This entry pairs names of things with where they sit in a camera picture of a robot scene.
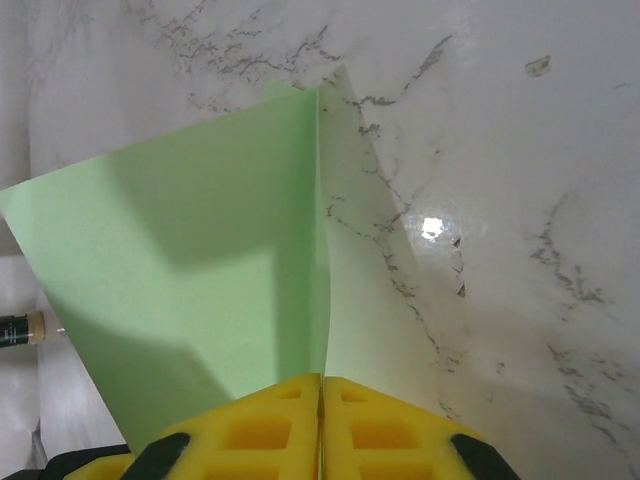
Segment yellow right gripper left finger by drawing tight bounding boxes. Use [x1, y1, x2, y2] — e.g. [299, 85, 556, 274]
[122, 372, 322, 480]

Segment light green paper sheet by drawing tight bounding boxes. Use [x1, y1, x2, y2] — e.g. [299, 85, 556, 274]
[0, 63, 444, 454]

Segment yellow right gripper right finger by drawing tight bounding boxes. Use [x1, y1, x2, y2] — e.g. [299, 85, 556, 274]
[322, 374, 521, 480]

